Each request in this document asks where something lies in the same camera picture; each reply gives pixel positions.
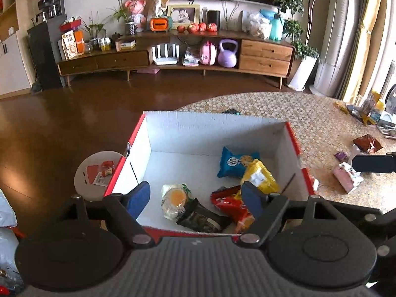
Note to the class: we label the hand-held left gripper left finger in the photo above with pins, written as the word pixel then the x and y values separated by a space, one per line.
pixel 139 198

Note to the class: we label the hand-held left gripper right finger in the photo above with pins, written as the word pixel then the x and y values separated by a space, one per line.
pixel 252 198

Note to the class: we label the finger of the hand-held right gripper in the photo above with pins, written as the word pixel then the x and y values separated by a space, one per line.
pixel 382 229
pixel 371 163

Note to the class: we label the dark red snack packet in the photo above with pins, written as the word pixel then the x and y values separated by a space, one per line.
pixel 366 144

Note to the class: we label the yellow orange snack packet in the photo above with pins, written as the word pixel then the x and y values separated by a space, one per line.
pixel 263 176

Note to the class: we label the small purple snack packet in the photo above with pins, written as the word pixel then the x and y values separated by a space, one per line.
pixel 340 155

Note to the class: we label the egg print snack packet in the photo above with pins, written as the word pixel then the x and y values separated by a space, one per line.
pixel 176 199

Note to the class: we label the blue snack packet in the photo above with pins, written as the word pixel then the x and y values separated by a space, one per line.
pixel 235 162

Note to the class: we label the black snack packet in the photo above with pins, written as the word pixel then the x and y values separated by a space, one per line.
pixel 201 219

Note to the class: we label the red and white cardboard box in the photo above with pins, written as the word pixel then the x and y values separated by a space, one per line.
pixel 198 136

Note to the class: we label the red wrapper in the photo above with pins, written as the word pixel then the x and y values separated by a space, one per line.
pixel 108 168

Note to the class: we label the grey flat box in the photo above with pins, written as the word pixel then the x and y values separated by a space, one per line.
pixel 388 122

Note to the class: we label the yellow lid wipes canister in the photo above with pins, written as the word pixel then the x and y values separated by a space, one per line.
pixel 376 116

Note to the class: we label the round white stool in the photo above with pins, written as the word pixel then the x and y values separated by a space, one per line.
pixel 89 190

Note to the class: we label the red card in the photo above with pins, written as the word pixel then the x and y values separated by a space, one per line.
pixel 92 173

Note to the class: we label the yellow wrapper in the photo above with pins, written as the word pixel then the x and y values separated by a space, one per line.
pixel 342 106

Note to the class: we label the small dark packet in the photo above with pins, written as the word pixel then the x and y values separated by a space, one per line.
pixel 231 111

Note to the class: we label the white planter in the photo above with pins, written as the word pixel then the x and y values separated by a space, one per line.
pixel 303 74

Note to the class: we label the yellow curtain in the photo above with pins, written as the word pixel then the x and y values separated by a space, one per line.
pixel 368 37

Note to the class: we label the flat pink box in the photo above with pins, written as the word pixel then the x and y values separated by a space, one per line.
pixel 148 71

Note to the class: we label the grey standing air conditioner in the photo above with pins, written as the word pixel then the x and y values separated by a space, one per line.
pixel 343 37

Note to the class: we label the white plastic bag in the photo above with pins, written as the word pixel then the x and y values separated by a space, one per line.
pixel 6 210
pixel 9 253

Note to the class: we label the white router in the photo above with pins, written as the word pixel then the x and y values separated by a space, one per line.
pixel 165 60

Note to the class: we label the wooden television cabinet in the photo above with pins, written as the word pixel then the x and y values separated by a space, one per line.
pixel 263 55

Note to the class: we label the purple kettlebell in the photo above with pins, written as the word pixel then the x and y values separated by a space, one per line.
pixel 227 57

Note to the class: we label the stack of pink booklets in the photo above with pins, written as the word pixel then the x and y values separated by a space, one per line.
pixel 191 57

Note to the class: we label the pink toy case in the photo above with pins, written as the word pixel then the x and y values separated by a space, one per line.
pixel 208 54

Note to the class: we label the small tan box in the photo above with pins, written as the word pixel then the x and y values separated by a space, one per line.
pixel 125 45

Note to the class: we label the yellow bottles pack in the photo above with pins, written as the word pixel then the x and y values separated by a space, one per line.
pixel 105 45

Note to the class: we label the teal plastic jug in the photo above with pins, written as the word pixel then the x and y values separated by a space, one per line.
pixel 275 27

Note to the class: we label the orange box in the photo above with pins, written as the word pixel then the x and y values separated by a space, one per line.
pixel 79 40

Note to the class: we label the white orange snack bag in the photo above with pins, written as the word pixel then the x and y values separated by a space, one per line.
pixel 69 45

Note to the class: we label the green plant in patterned vase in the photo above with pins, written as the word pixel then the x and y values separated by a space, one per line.
pixel 130 27

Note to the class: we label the black cabinet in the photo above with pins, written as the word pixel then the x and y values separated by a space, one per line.
pixel 43 55

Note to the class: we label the clear plastic bag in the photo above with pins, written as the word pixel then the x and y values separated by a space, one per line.
pixel 256 26

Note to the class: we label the green plant in glass vase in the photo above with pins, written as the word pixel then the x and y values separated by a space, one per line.
pixel 92 31

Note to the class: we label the orange radio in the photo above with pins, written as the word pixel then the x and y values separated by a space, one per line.
pixel 159 24

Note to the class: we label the red apple ornament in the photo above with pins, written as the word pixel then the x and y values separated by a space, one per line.
pixel 212 27
pixel 181 28
pixel 193 27
pixel 202 26

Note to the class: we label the artificial green tree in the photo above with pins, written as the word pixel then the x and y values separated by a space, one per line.
pixel 290 0

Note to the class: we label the black speaker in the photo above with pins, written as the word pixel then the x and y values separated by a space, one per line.
pixel 213 17

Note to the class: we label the red tray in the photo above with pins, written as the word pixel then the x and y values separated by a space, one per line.
pixel 70 25

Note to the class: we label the pink doll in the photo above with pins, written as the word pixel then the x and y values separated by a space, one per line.
pixel 136 9

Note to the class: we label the white cupboard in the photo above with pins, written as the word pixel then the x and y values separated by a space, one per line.
pixel 12 52

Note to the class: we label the black coffee machine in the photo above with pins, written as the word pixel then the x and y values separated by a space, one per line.
pixel 51 6

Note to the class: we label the photo frame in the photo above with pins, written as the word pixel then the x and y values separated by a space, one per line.
pixel 184 15

